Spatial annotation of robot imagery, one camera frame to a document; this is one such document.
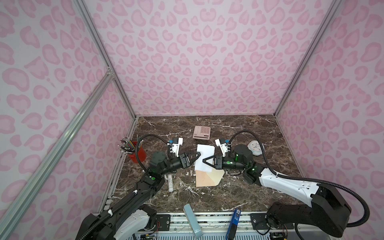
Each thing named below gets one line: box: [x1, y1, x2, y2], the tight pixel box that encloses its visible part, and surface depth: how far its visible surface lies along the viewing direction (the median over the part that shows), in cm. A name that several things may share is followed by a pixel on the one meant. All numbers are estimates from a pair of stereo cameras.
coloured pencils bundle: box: [117, 134, 144, 154], surface depth 86 cm
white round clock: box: [247, 140, 265, 156], surface depth 100 cm
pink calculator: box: [192, 126, 211, 140], surface depth 109 cm
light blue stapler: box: [183, 203, 204, 239], surface depth 71 cm
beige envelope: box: [195, 168, 225, 188], surface depth 88 cm
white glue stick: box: [167, 173, 174, 192], surface depth 87 cm
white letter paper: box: [194, 144, 216, 173], surface depth 73 cm
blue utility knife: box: [225, 208, 242, 240], surface depth 72 cm
